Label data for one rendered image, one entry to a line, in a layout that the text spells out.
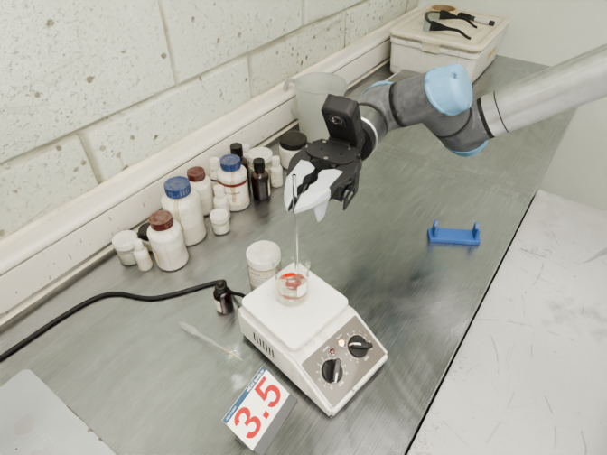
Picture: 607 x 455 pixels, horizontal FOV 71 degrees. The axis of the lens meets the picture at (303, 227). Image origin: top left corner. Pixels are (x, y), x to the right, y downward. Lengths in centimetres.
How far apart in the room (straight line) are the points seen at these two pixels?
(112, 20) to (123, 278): 45
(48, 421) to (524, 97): 85
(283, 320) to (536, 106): 52
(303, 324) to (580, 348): 45
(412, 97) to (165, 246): 48
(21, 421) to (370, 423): 48
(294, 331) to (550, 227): 62
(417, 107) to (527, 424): 48
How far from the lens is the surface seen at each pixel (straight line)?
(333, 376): 61
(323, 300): 64
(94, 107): 85
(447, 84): 69
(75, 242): 86
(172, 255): 81
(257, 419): 63
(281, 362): 64
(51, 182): 85
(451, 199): 101
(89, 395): 73
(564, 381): 78
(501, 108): 79
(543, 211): 106
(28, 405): 75
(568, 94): 79
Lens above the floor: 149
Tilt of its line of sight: 42 degrees down
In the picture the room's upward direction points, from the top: straight up
